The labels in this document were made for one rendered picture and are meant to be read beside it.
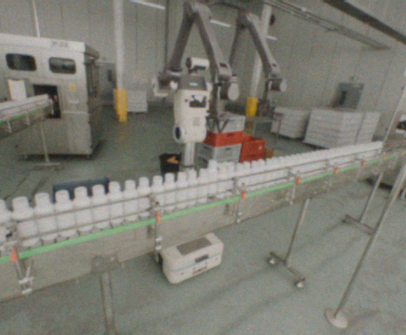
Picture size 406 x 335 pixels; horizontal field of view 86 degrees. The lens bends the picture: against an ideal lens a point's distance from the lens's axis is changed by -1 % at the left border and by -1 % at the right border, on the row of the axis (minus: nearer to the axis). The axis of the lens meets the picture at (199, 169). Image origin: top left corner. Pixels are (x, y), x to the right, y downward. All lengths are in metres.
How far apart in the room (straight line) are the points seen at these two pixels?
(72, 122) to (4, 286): 3.77
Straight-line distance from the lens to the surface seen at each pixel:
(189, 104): 1.58
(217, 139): 3.31
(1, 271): 0.98
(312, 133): 7.54
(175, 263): 1.85
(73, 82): 4.46
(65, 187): 1.51
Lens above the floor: 1.55
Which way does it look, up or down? 22 degrees down
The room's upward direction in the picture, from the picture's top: 5 degrees clockwise
